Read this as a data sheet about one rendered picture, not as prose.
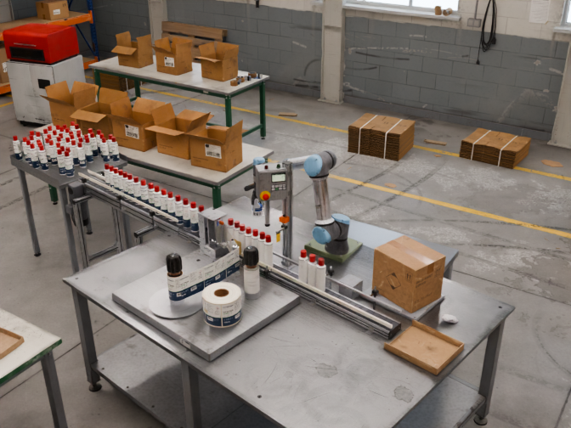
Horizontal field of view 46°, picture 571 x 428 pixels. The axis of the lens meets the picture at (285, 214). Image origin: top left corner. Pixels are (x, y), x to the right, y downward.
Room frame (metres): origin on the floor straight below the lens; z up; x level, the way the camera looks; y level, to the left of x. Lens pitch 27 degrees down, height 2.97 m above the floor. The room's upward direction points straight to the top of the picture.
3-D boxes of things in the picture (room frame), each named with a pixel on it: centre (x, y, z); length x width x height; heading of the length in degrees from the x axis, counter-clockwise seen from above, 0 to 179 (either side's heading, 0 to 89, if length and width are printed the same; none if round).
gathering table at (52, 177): (5.00, 1.74, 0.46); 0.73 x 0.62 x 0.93; 48
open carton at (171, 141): (5.44, 0.88, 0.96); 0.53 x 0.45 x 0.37; 149
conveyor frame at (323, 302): (3.34, 0.05, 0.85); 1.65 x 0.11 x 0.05; 48
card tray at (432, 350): (2.68, -0.69, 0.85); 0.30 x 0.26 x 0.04; 48
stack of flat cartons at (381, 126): (7.45, -1.13, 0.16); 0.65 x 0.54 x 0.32; 62
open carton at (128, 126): (5.63, 1.30, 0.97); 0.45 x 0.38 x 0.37; 150
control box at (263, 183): (3.48, 0.08, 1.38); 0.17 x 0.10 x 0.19; 103
